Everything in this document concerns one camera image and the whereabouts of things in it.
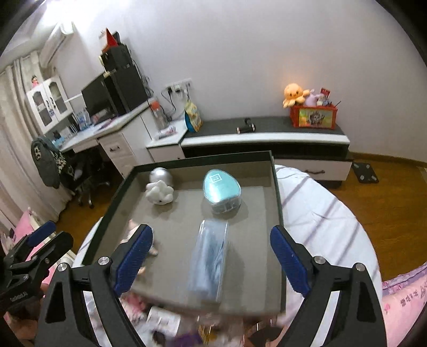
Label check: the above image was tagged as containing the silver ball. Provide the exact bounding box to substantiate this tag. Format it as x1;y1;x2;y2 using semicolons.
149;167;173;187

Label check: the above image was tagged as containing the purple plush toy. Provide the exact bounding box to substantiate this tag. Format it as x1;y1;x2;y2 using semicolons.
304;88;326;107

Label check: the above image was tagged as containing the beige curtain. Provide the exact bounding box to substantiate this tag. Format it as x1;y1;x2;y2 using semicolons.
0;50;72;227

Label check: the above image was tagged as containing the red printed crate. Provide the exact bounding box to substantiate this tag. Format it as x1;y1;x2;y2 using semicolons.
290;102;338;130

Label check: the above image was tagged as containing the white striped blanket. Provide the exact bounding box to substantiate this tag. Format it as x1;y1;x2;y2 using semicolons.
72;163;382;347

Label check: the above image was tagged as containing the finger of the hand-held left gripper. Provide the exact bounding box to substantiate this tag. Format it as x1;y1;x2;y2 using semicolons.
3;219;57;264
8;231;74;277

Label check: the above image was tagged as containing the teal egg-shaped box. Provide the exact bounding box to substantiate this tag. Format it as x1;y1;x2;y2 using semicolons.
203;169;242;215

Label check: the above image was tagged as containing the black speaker box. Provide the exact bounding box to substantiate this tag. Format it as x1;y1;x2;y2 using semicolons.
101;45;132;72

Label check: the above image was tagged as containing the black monitor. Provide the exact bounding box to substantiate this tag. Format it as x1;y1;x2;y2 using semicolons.
81;73;116;119

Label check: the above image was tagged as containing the orange octopus plush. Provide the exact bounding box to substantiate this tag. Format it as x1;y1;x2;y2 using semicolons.
283;83;311;108

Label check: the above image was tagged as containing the pink baby doll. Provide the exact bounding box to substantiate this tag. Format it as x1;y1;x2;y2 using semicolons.
126;218;159;258

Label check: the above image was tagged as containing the clear bottle orange cap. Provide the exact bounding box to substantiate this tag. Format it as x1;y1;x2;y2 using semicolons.
151;102;169;131

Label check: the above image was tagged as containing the black computer tower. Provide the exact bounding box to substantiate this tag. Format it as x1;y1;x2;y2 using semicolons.
104;63;148;116

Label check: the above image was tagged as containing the white air conditioner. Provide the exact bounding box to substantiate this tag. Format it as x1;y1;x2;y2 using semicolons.
40;22;74;65

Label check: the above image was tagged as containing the white glass-door cabinet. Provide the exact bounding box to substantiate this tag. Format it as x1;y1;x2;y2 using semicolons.
26;74;74;134

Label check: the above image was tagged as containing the black white TV cabinet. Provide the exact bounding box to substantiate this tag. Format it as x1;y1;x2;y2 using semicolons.
180;115;354;191

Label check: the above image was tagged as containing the white wall outlet strip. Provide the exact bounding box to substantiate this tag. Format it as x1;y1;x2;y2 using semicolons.
162;78;193;94

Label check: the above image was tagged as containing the black bathroom scale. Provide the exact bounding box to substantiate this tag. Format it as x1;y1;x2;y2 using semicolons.
353;162;379;184

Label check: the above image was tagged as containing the low white side cabinet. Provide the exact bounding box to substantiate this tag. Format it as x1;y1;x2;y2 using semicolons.
146;118;188;164

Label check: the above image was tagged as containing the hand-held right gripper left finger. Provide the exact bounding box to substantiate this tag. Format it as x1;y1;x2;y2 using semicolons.
35;224;154;347

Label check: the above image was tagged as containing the pink storage box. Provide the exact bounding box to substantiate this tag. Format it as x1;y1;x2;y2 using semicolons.
72;151;288;316

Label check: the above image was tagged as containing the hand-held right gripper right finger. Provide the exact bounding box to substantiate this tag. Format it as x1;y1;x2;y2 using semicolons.
270;225;389;347

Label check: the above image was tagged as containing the pink pillow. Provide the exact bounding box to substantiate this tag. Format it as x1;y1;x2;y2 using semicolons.
8;212;39;242

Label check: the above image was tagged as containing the clear pack of blue masks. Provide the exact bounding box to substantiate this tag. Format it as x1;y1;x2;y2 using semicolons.
187;219;230;302

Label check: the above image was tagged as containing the pink quilt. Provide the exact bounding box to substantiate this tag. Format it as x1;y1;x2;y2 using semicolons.
380;263;427;347

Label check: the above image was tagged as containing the white cloud-shaped toy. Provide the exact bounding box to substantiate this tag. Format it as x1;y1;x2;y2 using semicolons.
147;180;176;205

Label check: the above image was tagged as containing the white desk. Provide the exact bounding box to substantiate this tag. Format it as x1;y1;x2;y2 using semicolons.
50;97;157;179

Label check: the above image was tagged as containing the black office chair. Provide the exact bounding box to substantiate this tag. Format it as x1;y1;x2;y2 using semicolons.
60;150;110;209

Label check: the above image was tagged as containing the white booklet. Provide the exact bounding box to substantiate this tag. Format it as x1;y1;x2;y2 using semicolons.
146;306;181;337

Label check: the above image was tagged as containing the yellow blue snack bag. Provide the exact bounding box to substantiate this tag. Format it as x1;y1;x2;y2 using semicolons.
184;101;203;132

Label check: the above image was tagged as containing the grey patterned jacket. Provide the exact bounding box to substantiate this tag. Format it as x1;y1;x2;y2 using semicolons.
31;136;72;188

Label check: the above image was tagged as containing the black dumbbell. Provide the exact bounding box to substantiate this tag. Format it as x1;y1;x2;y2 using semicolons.
236;117;256;134

